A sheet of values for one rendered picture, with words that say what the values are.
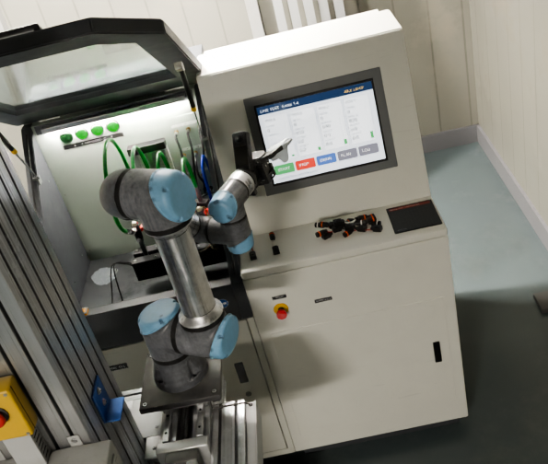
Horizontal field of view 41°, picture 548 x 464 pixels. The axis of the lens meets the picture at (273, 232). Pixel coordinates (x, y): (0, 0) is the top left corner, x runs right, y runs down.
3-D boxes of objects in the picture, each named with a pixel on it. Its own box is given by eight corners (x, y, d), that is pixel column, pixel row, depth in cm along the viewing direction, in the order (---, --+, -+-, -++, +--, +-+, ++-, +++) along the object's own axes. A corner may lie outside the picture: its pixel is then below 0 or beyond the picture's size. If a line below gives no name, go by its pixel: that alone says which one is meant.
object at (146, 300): (72, 356, 259) (54, 322, 250) (74, 348, 262) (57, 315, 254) (242, 319, 255) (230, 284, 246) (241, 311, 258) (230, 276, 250)
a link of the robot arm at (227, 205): (210, 226, 194) (202, 199, 189) (227, 203, 202) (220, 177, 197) (236, 227, 190) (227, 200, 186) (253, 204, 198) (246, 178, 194)
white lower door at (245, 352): (131, 481, 295) (68, 359, 259) (131, 477, 297) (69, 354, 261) (286, 449, 291) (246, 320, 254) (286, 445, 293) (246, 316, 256)
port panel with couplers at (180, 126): (189, 193, 284) (165, 121, 268) (189, 189, 287) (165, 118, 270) (221, 186, 283) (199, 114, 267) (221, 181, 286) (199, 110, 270)
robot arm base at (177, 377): (206, 387, 195) (196, 360, 190) (152, 398, 196) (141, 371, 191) (208, 348, 208) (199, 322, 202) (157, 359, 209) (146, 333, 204)
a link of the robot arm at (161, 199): (200, 332, 198) (135, 157, 169) (249, 339, 192) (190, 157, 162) (179, 364, 189) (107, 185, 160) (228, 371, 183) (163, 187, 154)
